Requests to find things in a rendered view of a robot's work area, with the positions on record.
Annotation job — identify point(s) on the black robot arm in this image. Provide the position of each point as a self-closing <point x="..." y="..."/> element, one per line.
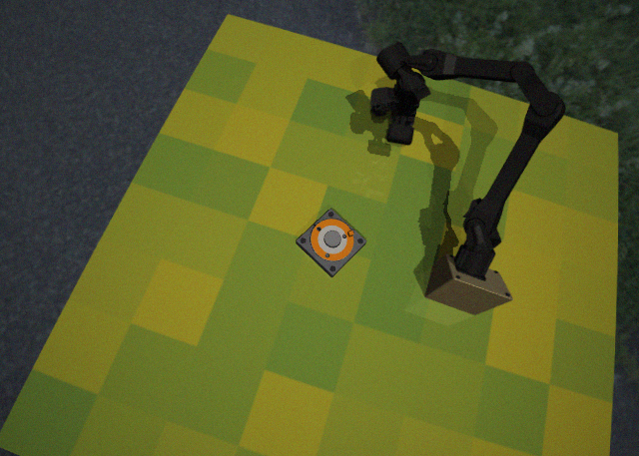
<point x="544" y="113"/>

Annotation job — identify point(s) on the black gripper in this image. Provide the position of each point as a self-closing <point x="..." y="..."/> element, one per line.
<point x="401" y="131"/>

